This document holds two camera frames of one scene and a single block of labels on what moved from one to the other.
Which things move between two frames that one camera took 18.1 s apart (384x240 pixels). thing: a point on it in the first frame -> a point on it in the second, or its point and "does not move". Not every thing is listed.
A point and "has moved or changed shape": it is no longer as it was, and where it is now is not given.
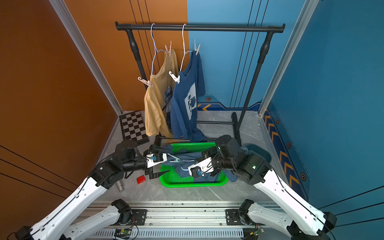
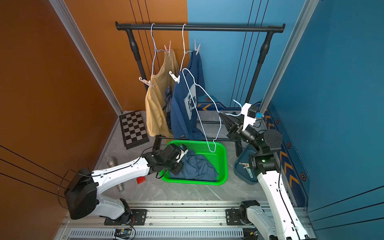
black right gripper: x=209 y=153 -> x=237 y=128
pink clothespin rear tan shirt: x=169 y=50 does not move
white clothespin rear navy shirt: x=196 y=50 does not move
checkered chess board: x=132 y=127 does not move
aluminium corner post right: x=295 y=39 does not move
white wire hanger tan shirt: x=155 y=47 does not move
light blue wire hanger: x=177 y=160 has moved or changed shape
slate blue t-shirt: x=182 y=160 has moved or changed shape
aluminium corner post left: x=60 y=6 does not move
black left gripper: x=154 y=147 -> x=178 y=171
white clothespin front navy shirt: x=177 y=79 does not move
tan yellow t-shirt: x=158 y=97 does not move
